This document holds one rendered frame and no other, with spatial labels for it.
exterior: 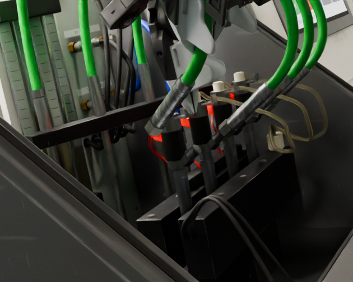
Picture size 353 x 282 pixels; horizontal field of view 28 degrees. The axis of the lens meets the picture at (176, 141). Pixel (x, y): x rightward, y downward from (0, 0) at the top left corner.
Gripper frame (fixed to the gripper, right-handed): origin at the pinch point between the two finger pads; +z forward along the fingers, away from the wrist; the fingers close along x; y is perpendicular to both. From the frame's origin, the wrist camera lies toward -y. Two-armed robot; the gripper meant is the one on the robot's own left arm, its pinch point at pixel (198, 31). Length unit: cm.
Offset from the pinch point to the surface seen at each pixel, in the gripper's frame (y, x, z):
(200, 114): -5.8, 6.3, 24.5
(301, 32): -24, 46, 47
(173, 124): -3.7, 0.2, 19.9
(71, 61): -35, 2, 38
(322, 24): -6.9, 28.8, 21.0
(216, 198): 9.9, -3.8, 15.6
